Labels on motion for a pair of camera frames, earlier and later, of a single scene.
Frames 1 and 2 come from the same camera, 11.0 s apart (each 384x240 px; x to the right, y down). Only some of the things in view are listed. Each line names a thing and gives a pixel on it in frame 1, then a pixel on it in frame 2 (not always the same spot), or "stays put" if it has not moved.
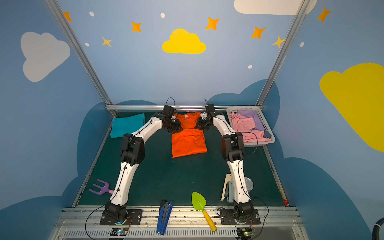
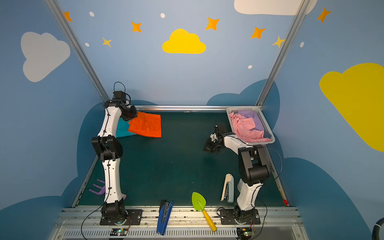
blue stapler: x=165 y=209 stays put
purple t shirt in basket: x=259 y=125 stays put
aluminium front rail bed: x=84 y=223 stays put
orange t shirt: x=190 y=141 → x=146 y=124
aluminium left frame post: x=82 y=55 stays put
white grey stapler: x=228 y=189 stays put
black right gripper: x=202 y=124 → x=212 y=144
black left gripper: x=174 y=126 → x=130 y=113
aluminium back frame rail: x=108 y=107 stays put
